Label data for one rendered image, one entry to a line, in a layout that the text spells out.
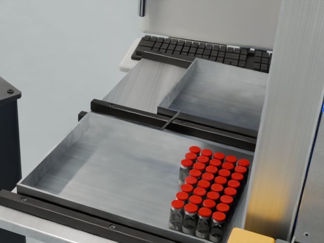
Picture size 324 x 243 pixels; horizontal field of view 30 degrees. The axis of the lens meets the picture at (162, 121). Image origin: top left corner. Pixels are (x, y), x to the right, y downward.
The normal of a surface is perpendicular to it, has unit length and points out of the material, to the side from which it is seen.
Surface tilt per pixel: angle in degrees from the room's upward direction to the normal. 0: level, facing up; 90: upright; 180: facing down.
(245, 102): 0
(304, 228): 90
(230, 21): 90
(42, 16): 0
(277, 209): 90
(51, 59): 0
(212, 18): 90
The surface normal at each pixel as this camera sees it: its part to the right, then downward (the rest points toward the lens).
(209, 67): -0.35, 0.47
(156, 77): 0.07, -0.85
